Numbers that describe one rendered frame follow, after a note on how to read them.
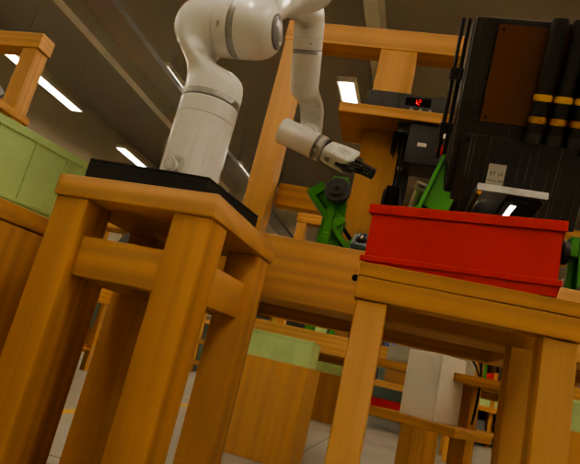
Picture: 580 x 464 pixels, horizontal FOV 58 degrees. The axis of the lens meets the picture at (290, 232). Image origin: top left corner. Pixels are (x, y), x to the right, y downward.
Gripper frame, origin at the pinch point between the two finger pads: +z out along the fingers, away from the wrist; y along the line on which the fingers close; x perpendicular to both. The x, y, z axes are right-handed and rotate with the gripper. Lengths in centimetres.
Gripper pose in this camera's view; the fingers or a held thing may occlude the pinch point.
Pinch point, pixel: (368, 171)
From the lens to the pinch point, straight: 164.0
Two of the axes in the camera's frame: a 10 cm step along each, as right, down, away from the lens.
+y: 4.5, -4.1, 7.9
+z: 8.6, 4.6, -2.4
